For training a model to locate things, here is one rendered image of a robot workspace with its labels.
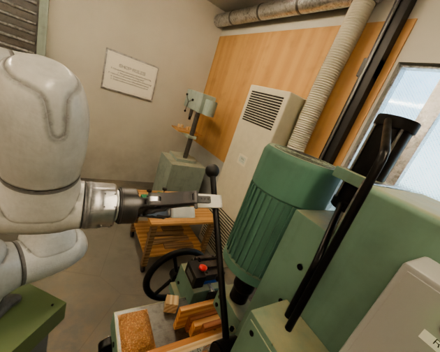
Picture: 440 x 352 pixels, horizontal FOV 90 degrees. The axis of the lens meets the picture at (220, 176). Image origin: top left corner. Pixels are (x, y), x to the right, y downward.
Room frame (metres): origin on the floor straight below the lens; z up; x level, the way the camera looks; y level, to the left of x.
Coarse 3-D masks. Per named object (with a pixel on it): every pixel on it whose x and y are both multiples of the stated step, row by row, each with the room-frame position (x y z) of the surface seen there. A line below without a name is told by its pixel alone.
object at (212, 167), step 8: (208, 168) 0.50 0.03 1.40; (216, 168) 0.51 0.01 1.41; (208, 176) 0.51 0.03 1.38; (216, 176) 0.51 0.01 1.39; (216, 184) 0.50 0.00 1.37; (216, 192) 0.48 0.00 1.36; (216, 208) 0.46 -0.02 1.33; (216, 216) 0.45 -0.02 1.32; (216, 224) 0.44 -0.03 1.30; (216, 232) 0.43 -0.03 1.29; (216, 240) 0.42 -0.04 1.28; (216, 248) 0.41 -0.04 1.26; (216, 256) 0.40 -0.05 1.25; (224, 280) 0.38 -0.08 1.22; (224, 288) 0.37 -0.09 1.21; (224, 296) 0.36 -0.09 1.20; (224, 304) 0.35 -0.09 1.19; (224, 312) 0.34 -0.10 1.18; (224, 320) 0.33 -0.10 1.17; (224, 328) 0.33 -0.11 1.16; (224, 336) 0.32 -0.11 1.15; (232, 336) 0.33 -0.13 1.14; (216, 344) 0.30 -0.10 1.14; (224, 344) 0.30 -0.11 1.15; (232, 344) 0.31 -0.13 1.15
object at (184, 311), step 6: (210, 300) 0.55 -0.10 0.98; (186, 306) 0.50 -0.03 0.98; (192, 306) 0.51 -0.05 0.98; (198, 306) 0.51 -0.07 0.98; (204, 306) 0.52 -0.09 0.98; (210, 306) 0.54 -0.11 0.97; (180, 312) 0.48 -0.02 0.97; (186, 312) 0.49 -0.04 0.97; (192, 312) 0.50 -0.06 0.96; (180, 318) 0.48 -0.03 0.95; (186, 318) 0.50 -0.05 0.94; (174, 324) 0.49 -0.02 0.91; (180, 324) 0.49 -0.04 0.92
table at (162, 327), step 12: (168, 288) 0.66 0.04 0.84; (180, 300) 0.58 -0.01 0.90; (120, 312) 0.47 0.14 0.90; (156, 312) 0.51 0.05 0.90; (156, 324) 0.48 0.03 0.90; (168, 324) 0.49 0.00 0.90; (156, 336) 0.45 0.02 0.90; (168, 336) 0.46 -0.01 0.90; (180, 336) 0.47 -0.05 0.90; (120, 348) 0.39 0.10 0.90
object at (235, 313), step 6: (228, 288) 0.52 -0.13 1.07; (228, 294) 0.50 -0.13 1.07; (216, 300) 0.51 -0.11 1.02; (228, 300) 0.48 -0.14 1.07; (216, 306) 0.50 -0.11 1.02; (228, 306) 0.47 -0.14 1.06; (234, 306) 0.47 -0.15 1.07; (240, 306) 0.48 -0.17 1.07; (246, 306) 0.48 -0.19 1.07; (228, 312) 0.46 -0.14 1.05; (234, 312) 0.45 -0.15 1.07; (240, 312) 0.46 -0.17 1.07; (228, 318) 0.46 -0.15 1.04; (234, 318) 0.44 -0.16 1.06; (240, 318) 0.44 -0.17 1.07; (228, 324) 0.45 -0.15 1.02; (234, 324) 0.44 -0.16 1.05
